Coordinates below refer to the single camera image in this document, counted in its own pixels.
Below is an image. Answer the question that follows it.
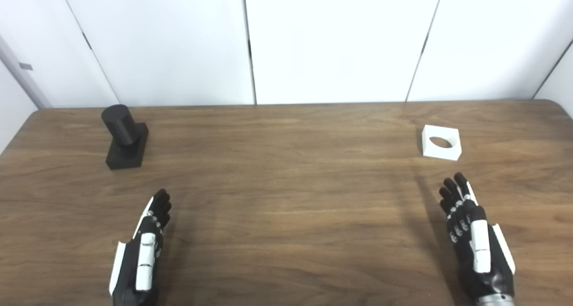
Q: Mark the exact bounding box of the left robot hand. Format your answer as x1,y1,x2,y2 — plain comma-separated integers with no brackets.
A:
109,189,172,306

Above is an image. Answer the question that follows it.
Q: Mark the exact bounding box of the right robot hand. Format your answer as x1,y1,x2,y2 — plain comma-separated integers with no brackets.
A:
439,172,516,306

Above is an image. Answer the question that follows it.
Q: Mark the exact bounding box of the white square piece with hole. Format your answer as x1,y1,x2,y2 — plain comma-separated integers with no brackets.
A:
421,125,462,161

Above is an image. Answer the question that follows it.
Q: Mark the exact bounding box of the black peg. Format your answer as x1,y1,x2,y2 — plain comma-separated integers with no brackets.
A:
101,104,149,170

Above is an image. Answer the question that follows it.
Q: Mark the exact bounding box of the grey wall post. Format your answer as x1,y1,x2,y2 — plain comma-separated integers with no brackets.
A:
0,34,53,109

